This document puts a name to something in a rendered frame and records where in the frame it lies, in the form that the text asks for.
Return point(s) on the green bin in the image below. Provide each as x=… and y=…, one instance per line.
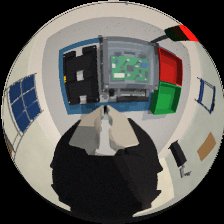
x=167, y=100

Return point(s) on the red bin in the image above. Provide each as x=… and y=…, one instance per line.
x=170, y=67

